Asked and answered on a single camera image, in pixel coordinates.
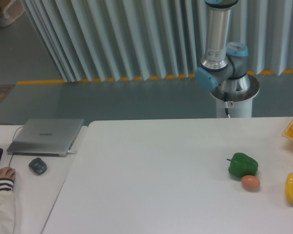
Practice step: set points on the brown egg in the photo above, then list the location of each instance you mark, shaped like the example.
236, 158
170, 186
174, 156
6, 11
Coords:
250, 182

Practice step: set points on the white grey folding screen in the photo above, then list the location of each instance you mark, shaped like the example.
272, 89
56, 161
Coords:
115, 39

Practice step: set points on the white cloth sleeve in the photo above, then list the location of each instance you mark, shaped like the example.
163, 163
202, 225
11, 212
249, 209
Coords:
7, 206

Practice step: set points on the green bell pepper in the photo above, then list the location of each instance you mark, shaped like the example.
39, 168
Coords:
242, 165

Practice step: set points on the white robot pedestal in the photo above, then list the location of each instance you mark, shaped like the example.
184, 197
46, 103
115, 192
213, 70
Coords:
240, 109

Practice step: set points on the person's hand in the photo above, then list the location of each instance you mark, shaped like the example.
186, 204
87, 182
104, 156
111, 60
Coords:
5, 173

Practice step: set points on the dark grey earbud case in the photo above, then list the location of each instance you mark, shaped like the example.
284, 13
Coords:
38, 166

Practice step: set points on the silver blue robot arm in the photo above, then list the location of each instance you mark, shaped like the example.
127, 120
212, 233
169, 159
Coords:
223, 69

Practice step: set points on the silver closed laptop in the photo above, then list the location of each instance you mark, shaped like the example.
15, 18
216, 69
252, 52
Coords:
46, 137

